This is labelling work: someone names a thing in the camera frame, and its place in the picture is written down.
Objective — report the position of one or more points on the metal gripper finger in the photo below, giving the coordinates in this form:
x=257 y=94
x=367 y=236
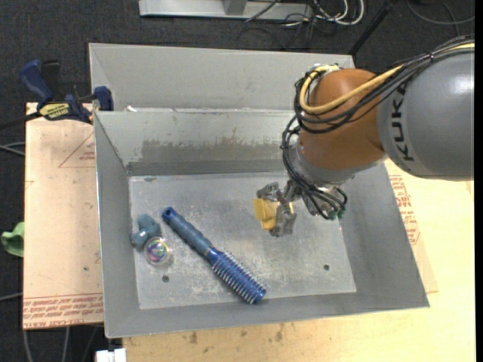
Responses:
x=269 y=191
x=285 y=221

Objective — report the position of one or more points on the yellow block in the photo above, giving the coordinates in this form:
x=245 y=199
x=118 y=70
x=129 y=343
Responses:
x=262 y=210

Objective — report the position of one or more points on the blue hairbrush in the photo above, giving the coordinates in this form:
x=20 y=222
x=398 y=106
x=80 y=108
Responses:
x=196 y=240

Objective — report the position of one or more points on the grey metal bin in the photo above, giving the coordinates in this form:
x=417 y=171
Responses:
x=226 y=81

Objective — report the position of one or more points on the clear iridescent ball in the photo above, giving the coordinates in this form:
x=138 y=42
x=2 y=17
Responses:
x=157 y=251

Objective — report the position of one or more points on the teal toy figure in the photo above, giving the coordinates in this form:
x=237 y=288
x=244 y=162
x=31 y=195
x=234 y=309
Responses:
x=145 y=228

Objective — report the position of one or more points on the brown cardboard board, red print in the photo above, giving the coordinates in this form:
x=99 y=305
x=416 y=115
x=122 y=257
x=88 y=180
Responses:
x=60 y=202

